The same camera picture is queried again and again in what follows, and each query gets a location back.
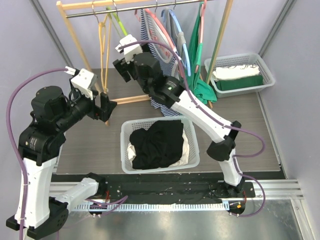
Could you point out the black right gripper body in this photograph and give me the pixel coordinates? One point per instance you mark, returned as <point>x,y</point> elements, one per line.
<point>125,69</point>

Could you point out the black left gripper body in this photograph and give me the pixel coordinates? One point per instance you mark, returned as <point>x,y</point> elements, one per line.
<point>97,112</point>

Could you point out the blue white striped tank top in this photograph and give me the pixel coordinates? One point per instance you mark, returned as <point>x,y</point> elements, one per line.
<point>168,64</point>

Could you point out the yellow velvet hanger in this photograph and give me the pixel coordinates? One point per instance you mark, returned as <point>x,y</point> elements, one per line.
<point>104,34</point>

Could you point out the lime green hanger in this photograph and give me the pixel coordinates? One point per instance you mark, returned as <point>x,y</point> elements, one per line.
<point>118,25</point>

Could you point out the grey tank top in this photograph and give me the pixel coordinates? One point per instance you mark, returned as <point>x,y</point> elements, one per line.
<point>173,28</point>

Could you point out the blue hanger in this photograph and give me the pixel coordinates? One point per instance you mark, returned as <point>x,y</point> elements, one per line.
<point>184,55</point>

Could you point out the black tank top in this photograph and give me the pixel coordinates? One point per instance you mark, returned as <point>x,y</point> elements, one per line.
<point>159,146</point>

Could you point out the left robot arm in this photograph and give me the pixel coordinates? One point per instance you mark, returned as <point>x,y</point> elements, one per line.
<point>39,214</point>

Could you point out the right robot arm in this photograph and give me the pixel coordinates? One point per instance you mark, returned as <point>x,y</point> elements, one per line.
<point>169,91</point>

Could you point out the green tank top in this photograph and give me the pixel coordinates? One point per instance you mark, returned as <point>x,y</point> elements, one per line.
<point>202,90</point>

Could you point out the white perforated front basket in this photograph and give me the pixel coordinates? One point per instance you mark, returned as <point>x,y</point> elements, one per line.
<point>129,126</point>

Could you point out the white perforated basket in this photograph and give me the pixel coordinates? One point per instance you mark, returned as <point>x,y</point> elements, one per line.
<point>241,59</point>
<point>129,126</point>

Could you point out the wooden clothes rack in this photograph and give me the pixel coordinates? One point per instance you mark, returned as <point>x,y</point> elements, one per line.
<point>109,7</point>

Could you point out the folded white garment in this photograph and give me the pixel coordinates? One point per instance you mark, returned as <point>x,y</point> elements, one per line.
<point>235,72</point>

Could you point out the folded green garment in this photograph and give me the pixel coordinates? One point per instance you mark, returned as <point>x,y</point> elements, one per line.
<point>245,82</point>

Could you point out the white perforated back basket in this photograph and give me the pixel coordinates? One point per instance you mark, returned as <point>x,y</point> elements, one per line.
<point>241,59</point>

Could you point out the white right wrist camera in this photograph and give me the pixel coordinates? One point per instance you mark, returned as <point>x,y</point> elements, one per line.
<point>129,46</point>

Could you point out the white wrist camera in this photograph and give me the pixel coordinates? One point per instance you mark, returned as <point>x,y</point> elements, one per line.
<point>129,46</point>
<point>84,81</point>

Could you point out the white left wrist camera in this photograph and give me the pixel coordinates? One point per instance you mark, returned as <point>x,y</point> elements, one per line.
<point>84,81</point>

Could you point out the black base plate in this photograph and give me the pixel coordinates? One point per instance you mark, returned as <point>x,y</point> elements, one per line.
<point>172,188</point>

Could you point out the white slotted cable duct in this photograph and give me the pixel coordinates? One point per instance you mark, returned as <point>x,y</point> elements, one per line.
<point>89,206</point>

